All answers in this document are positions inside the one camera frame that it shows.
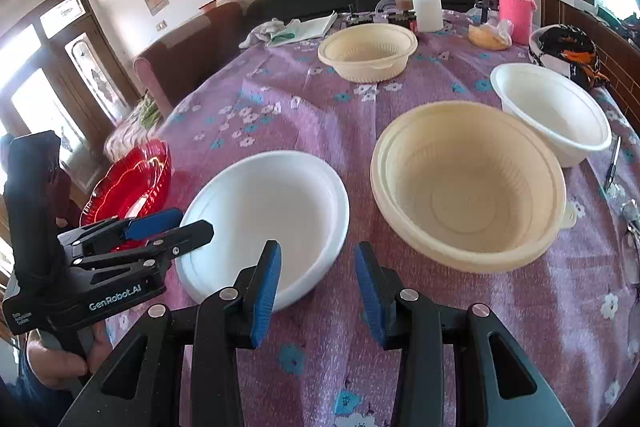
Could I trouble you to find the large red glass plate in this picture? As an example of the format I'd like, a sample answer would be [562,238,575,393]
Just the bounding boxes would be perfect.
[80,139,172,225]

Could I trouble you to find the white foam plate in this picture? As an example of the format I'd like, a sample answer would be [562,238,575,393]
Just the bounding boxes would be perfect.
[176,150,349,312]

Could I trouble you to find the cream plastic bowl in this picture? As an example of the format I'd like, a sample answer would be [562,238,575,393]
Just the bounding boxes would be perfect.
[370,101,566,273]

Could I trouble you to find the white deep foam bowl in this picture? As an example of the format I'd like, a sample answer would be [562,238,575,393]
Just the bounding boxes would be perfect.
[490,63,612,168]

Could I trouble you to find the person left hand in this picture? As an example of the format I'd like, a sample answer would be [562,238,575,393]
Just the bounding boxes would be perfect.
[26,321,112,390]

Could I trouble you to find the patterned bed blanket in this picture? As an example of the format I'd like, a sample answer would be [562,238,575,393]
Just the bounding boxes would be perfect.
[103,92,164,162]

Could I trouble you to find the purple floral tablecloth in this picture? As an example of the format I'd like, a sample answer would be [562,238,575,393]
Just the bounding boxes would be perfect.
[157,14,639,426]

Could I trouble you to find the wooden glass door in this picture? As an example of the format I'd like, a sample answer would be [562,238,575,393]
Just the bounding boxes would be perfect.
[1,0,140,196]

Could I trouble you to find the brown armchair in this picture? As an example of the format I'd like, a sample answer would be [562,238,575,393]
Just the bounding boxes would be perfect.
[134,2,245,117]

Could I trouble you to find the white crumpled cloth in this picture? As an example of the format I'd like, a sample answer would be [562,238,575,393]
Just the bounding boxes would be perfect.
[239,18,300,50]

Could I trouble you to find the silver ballpoint pen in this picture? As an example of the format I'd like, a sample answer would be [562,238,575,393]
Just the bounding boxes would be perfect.
[603,135,622,193]

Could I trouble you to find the white paper notebook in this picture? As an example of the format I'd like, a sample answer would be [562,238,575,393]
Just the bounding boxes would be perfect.
[268,12,337,48]

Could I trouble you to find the black battery box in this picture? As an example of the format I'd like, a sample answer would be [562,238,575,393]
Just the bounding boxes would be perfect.
[344,5,374,27]

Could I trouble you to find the bread in plastic bag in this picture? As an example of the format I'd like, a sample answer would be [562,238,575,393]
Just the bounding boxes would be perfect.
[468,18,514,51]

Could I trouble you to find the black orange patterned hat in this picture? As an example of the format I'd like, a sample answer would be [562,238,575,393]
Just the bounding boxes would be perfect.
[528,24,610,91]

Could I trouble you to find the black red jar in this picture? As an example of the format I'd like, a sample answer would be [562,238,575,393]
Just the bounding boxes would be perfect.
[387,0,418,34]

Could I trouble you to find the pink knitted thermos bottle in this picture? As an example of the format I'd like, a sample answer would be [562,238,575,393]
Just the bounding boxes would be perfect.
[499,0,537,46]

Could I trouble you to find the purple frame eyeglasses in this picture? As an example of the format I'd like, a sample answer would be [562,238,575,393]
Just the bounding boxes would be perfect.
[622,199,639,286]

